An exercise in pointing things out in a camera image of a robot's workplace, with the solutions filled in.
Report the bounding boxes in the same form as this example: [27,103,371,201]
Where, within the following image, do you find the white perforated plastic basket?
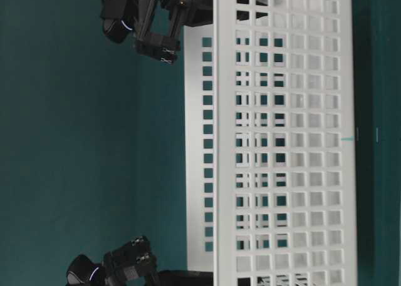
[184,0,358,285]

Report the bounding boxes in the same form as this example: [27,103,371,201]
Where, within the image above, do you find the black gripper lower side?
[103,236,158,285]

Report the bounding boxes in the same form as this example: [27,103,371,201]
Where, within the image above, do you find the black gripper upper side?
[133,4,183,64]

